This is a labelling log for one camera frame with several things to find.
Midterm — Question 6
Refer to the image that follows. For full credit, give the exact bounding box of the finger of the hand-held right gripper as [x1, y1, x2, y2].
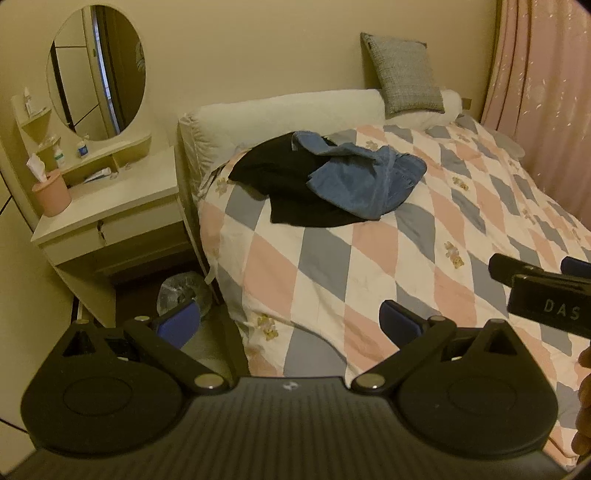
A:
[507, 275, 591, 324]
[489, 253, 591, 287]

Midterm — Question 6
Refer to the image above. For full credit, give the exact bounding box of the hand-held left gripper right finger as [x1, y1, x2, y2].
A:
[350, 299, 522, 396]

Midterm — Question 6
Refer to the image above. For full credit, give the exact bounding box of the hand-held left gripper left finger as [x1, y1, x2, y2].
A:
[60, 300, 233, 396]

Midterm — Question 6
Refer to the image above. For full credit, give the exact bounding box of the blue denim garment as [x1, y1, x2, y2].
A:
[292, 130, 428, 220]

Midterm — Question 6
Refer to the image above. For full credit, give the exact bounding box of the person's right hand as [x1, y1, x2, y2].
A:
[574, 344, 591, 462]

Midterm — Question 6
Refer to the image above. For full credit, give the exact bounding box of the clear plastic bag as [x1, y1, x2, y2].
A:
[157, 272, 214, 319]

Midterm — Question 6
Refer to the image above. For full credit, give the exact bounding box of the diamond patterned quilt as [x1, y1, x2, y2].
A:
[191, 115, 591, 462]

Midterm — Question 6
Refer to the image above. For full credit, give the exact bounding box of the cream dressing table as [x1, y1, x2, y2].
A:
[11, 90, 199, 328]

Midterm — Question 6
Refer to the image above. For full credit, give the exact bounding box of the black garment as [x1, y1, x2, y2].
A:
[228, 133, 365, 228]

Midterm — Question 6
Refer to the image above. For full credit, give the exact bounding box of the pink tissue holder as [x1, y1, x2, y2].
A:
[31, 168, 72, 217]

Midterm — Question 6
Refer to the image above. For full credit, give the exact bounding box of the pink curtain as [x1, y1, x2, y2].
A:
[480, 0, 591, 222]

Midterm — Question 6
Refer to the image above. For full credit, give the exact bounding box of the white tissue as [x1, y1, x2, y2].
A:
[27, 154, 48, 183]

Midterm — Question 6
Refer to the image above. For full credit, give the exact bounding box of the long white pillow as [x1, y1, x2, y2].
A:
[178, 89, 465, 199]

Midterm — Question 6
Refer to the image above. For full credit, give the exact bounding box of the grey pillow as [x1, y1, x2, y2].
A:
[360, 32, 445, 116]

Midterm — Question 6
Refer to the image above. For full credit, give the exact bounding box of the oval mirror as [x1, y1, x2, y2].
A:
[46, 4, 146, 141]

